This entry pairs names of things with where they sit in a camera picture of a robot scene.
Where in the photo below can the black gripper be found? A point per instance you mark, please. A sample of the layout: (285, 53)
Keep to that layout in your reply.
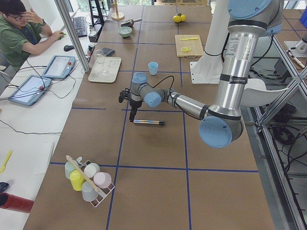
(135, 104)

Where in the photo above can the steel muddler black tip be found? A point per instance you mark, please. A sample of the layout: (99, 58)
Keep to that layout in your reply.
(149, 122)

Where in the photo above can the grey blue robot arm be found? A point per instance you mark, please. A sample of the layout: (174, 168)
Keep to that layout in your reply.
(234, 32)

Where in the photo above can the light blue plastic cup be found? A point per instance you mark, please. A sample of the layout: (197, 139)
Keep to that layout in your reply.
(153, 67)

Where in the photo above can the white cup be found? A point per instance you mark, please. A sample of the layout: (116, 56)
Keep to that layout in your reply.
(91, 170)

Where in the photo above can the pink cup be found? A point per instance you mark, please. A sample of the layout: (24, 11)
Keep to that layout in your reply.
(102, 179)

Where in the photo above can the mint green cup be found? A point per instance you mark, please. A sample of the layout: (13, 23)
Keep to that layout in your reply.
(68, 168)

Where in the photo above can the yellow cup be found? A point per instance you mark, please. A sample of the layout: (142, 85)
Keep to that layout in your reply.
(77, 180)

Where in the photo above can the grey blue cup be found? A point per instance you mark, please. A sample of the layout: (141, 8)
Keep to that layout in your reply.
(88, 193)

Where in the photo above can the whole yellow lemon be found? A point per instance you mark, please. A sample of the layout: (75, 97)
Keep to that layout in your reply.
(179, 18)

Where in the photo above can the cream bear tray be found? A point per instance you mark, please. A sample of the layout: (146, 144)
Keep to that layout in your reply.
(112, 65)

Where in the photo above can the clear wine glass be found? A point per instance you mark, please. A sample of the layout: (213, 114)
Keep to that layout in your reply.
(100, 60)

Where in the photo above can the grey folded cloth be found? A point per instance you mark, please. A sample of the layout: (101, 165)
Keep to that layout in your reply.
(107, 52)

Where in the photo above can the green bowl of ice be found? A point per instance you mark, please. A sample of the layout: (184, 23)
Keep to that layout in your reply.
(125, 31)

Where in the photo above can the wooden cutting board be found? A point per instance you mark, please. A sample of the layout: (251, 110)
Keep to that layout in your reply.
(196, 46)

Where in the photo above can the steel ice scoop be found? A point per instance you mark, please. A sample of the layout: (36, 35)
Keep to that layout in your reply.
(130, 22)

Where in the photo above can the far teach pendant tablet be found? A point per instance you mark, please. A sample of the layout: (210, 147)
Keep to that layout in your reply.
(59, 67)

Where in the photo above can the teach pendant tablet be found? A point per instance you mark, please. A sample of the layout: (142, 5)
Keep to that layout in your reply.
(59, 67)
(31, 90)

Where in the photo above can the black computer mouse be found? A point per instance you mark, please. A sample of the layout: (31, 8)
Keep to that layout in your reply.
(68, 48)

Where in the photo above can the wooden paper towel stand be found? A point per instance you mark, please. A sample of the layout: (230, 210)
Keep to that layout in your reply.
(117, 15)

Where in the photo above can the black keyboard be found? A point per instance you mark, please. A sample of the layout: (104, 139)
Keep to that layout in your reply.
(79, 24)

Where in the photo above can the near teach pendant tablet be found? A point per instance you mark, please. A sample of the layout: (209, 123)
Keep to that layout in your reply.
(31, 90)

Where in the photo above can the white chair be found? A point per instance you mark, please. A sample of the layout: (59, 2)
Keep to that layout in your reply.
(256, 94)

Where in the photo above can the person in green shirt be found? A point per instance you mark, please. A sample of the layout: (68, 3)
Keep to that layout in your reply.
(23, 33)

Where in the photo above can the yellow plastic knife on desk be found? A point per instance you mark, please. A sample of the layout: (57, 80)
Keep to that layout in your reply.
(3, 166)

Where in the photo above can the red cylinder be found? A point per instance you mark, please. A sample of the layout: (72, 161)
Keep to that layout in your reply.
(15, 203)

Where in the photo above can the aluminium frame post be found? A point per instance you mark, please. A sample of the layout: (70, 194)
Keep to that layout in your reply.
(63, 10)

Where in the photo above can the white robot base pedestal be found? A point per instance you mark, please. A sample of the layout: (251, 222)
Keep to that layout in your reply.
(209, 67)

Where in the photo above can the white wire cup rack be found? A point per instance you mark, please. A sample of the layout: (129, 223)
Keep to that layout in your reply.
(102, 192)

